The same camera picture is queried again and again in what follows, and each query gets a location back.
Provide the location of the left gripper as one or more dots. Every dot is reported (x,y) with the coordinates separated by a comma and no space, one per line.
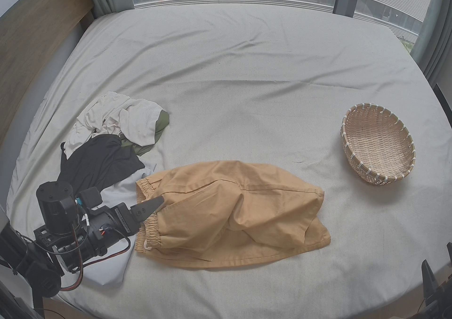
(106,227)

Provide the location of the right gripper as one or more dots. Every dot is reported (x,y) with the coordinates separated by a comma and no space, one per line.
(441,305)

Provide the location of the tan shorts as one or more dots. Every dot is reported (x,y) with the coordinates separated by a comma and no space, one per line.
(247,204)

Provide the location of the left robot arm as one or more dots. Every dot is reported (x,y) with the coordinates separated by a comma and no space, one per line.
(53,211)

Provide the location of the round woven basket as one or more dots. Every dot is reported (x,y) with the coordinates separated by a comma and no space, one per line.
(378,141)

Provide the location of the bed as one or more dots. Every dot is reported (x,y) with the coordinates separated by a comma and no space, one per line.
(247,73)

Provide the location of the pile of clothes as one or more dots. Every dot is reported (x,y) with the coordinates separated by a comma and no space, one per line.
(102,162)

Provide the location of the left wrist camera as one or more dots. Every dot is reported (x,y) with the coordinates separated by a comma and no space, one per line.
(90,197)

